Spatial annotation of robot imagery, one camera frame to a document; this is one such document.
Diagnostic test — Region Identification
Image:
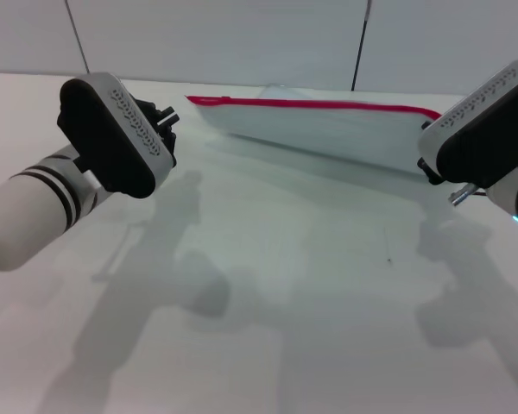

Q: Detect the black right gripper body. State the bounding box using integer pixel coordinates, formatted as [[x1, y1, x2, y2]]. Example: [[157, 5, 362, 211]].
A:
[[415, 156, 446, 186]]

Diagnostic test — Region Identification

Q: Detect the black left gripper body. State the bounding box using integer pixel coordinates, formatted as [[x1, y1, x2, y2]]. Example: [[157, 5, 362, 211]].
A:
[[131, 97, 178, 157]]

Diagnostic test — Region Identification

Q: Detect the transparent document bag red zipper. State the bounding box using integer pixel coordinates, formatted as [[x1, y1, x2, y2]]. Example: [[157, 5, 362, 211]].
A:
[[184, 83, 445, 176]]

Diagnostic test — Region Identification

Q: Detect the silver metal cable connector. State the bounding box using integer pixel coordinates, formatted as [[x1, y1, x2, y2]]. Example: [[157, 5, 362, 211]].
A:
[[447, 182, 478, 208]]

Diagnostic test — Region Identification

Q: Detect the left wrist camera housing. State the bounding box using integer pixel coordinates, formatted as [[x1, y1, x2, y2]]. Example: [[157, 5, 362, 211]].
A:
[[56, 72, 178, 200]]

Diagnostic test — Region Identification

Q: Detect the black cable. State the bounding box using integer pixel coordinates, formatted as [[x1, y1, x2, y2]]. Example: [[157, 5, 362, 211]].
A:
[[351, 0, 373, 92]]

